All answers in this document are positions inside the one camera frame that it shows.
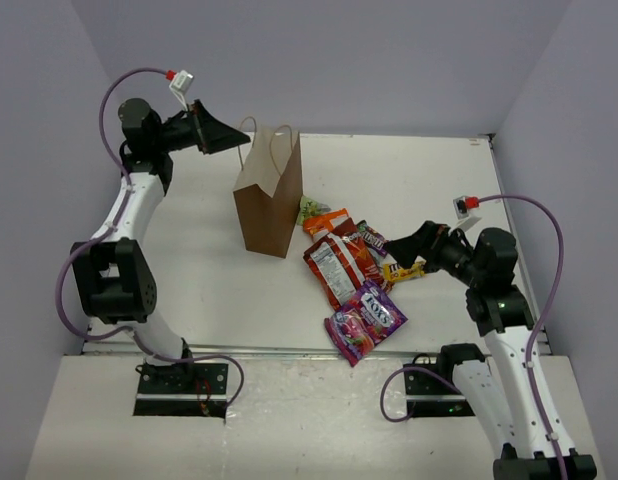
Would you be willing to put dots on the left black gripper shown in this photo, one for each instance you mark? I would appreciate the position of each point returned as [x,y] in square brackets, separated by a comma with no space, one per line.
[200,129]

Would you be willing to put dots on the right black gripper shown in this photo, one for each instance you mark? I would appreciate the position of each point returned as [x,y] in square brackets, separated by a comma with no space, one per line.
[406,249]

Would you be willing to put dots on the red Doritos chip bag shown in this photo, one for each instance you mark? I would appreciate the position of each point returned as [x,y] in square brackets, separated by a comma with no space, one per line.
[342,262]

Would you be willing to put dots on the brown paper bag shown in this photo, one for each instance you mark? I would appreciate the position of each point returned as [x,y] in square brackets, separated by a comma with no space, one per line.
[268,189]

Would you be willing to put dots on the purple Fox's candy bag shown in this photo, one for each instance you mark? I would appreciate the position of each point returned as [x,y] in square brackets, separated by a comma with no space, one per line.
[363,322]

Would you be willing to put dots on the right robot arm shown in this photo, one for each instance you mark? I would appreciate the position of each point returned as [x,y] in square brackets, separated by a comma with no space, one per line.
[506,389]

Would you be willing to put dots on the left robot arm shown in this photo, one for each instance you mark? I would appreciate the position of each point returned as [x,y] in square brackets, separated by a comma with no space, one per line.
[114,280]

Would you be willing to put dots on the yellow M&M's packet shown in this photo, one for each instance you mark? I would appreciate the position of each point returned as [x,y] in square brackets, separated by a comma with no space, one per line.
[394,273]

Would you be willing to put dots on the brown M&M's packet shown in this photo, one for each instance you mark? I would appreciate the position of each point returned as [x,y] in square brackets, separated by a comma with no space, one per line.
[372,239]

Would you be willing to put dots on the orange Reese's packet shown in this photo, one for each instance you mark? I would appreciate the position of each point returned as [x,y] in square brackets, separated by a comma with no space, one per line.
[319,226]

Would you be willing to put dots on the green candy packet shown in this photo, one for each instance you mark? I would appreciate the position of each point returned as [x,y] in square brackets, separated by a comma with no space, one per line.
[310,208]

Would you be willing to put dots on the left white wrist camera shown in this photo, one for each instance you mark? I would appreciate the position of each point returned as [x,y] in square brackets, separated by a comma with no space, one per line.
[179,84]

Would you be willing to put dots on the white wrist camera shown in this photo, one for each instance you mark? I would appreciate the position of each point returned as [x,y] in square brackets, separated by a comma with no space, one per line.
[179,84]
[465,209]

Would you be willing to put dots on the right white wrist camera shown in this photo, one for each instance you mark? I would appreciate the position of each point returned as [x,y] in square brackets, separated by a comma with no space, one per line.
[465,209]

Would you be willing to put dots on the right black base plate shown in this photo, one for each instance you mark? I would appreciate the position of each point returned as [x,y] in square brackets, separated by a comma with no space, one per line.
[427,397]

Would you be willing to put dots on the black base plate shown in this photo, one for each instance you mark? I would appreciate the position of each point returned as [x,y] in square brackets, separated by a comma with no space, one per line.
[427,397]
[182,390]

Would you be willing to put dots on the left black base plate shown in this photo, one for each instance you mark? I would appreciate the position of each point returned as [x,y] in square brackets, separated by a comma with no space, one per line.
[182,390]

